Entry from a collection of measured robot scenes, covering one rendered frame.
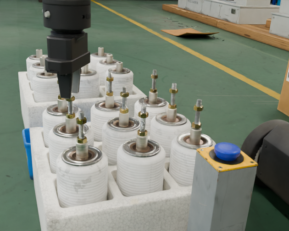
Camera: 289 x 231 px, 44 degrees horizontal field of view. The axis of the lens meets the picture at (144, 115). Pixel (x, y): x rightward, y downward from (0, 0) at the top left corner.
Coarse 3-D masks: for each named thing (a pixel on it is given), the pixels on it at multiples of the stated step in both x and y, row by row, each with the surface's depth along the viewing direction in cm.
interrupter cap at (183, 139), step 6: (186, 132) 77; (180, 138) 75; (186, 138) 75; (204, 138) 75; (210, 138) 75; (180, 144) 73; (186, 144) 72; (192, 144) 73; (198, 144) 73; (204, 144) 73; (210, 144) 73
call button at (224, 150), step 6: (216, 144) 56; (222, 144) 56; (228, 144) 56; (234, 144) 56; (216, 150) 55; (222, 150) 54; (228, 150) 54; (234, 150) 54; (240, 150) 55; (222, 156) 54; (228, 156) 54; (234, 156) 54
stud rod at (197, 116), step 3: (198, 99) 71; (198, 102) 71; (201, 102) 71; (198, 105) 71; (195, 111) 72; (198, 111) 72; (195, 114) 72; (198, 114) 72; (195, 117) 72; (198, 117) 72; (195, 120) 73; (198, 120) 72; (195, 123) 73; (198, 123) 73
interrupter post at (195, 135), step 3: (192, 129) 73; (195, 129) 73; (198, 129) 73; (192, 132) 73; (195, 132) 73; (198, 132) 73; (192, 135) 73; (195, 135) 73; (198, 135) 73; (189, 138) 74; (192, 138) 73; (195, 138) 73; (198, 138) 73; (189, 141) 74; (192, 141) 74; (195, 141) 73; (198, 141) 74
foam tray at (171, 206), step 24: (96, 144) 86; (48, 168) 75; (168, 168) 81; (48, 192) 67; (120, 192) 68; (168, 192) 69; (48, 216) 61; (72, 216) 62; (96, 216) 63; (120, 216) 65; (144, 216) 67; (168, 216) 70
